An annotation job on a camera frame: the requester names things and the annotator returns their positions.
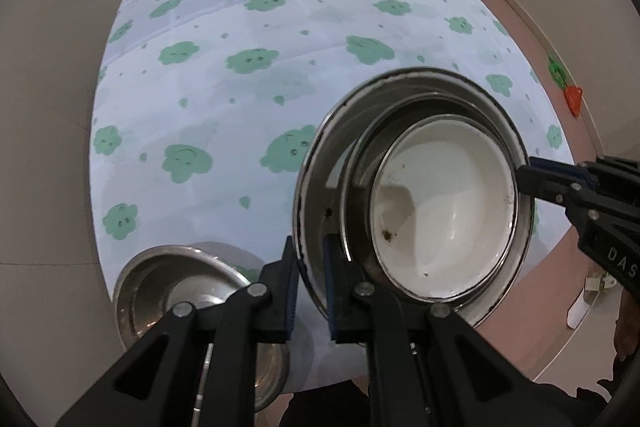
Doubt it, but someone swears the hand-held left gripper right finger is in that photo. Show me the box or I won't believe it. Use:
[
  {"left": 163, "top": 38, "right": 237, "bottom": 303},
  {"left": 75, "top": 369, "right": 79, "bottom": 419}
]
[{"left": 322, "top": 233, "right": 566, "bottom": 427}]

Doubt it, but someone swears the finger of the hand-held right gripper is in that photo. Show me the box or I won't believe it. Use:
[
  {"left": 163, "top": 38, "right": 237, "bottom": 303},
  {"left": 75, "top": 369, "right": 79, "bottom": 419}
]
[
  {"left": 529, "top": 156, "right": 602, "bottom": 188},
  {"left": 515, "top": 164, "right": 587, "bottom": 208}
]

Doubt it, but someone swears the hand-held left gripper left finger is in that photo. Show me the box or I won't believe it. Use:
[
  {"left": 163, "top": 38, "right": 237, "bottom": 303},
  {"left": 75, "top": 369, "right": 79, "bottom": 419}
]
[{"left": 57, "top": 236, "right": 298, "bottom": 427}]

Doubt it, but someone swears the large steel bowl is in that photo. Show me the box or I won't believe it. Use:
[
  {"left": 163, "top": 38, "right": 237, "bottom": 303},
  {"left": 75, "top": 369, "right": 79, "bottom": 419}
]
[
  {"left": 111, "top": 245, "right": 292, "bottom": 410},
  {"left": 113, "top": 247, "right": 266, "bottom": 358},
  {"left": 122, "top": 252, "right": 253, "bottom": 348}
]

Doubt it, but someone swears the small white enamel bowl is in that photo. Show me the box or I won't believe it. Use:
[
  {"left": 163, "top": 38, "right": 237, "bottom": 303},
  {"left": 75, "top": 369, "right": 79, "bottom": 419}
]
[{"left": 369, "top": 116, "right": 518, "bottom": 300}]

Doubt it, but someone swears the small steel bowl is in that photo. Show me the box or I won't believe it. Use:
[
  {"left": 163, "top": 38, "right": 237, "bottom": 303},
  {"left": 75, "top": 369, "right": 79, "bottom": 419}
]
[{"left": 342, "top": 92, "right": 523, "bottom": 303}]

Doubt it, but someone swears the large white enamel bowl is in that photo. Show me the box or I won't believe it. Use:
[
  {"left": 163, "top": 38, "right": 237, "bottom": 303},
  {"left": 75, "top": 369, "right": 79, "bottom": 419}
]
[{"left": 292, "top": 67, "right": 532, "bottom": 329}]

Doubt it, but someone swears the person's right hand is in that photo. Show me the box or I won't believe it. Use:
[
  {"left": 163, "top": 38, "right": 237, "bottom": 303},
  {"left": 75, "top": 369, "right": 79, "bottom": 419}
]
[{"left": 614, "top": 294, "right": 640, "bottom": 363}]

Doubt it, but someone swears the white slipper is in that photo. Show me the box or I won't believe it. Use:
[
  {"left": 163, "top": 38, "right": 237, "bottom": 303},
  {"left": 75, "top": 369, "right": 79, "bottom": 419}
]
[
  {"left": 585, "top": 272, "right": 618, "bottom": 293},
  {"left": 567, "top": 289, "right": 618, "bottom": 330}
]

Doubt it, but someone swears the orange floor toy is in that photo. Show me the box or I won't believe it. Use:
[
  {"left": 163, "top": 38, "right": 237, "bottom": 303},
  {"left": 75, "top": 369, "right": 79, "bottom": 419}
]
[{"left": 564, "top": 86, "right": 583, "bottom": 118}]

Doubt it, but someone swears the green floor toy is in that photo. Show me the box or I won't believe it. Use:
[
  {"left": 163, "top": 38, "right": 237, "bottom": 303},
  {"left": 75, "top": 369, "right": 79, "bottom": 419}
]
[{"left": 546, "top": 56, "right": 568, "bottom": 88}]

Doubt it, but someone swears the green cloud print tablecloth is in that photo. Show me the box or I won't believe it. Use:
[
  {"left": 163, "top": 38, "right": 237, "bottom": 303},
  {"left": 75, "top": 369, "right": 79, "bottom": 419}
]
[{"left": 89, "top": 0, "right": 576, "bottom": 393}]

